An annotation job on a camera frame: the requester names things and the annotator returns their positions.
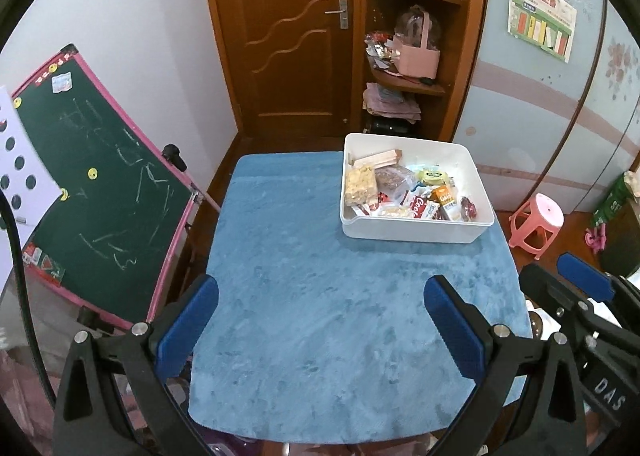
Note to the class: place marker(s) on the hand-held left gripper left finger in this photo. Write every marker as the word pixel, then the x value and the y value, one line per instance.
pixel 187 331

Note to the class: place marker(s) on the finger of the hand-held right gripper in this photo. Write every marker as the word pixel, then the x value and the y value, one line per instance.
pixel 550 296
pixel 585 276

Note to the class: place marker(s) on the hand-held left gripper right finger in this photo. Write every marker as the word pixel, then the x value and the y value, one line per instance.
pixel 455 331

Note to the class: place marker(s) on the white plastic bin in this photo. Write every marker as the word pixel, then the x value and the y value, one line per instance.
pixel 415 231

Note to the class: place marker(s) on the pink toy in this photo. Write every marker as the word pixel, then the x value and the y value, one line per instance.
pixel 595 240

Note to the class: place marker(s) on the dark wooden cabinet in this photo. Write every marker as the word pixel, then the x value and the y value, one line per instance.
pixel 622 246

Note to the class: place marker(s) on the pink plastic stool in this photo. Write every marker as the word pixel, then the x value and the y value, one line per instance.
pixel 540 216

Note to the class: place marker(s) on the green bag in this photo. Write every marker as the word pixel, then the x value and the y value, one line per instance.
pixel 612 201

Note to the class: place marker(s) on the dark red snack packet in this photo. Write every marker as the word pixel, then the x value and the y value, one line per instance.
pixel 468 208

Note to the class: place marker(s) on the blue plush table cloth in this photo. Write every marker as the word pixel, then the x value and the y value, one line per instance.
pixel 310 326

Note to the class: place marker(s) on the red and white snack packet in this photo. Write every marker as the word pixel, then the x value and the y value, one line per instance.
pixel 417 208

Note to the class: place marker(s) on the red and white candy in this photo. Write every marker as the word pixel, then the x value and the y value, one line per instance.
pixel 362 210

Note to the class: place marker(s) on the grey sliding wardrobe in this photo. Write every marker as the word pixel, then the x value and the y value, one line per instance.
pixel 550 126

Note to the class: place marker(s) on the yellow round snack packet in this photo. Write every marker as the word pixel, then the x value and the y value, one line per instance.
pixel 432 177

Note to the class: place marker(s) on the brown snack packet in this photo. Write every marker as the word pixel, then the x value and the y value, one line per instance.
pixel 392 178

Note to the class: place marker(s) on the black easel knob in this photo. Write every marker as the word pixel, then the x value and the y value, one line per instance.
pixel 174 156

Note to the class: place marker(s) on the beige wafer packet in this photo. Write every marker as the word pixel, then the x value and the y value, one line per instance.
pixel 380 157

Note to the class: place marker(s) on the black bag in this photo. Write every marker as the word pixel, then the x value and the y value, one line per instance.
pixel 392 127

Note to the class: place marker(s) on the white perforated board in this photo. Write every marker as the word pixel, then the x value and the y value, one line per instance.
pixel 20 176

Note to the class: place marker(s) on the folded pink cloths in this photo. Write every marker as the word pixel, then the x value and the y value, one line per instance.
pixel 390 103

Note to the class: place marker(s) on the wooden corner shelf unit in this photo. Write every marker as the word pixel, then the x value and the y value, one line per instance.
pixel 465 36

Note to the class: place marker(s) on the pile of small packets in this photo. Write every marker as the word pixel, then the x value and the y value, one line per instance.
pixel 380 48

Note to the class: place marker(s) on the brown wooden door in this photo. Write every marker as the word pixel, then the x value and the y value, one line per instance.
pixel 280 36

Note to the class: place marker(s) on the green chalkboard with pink frame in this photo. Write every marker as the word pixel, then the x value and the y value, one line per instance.
pixel 100 176

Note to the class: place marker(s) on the wall poster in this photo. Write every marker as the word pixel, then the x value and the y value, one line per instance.
pixel 542 16

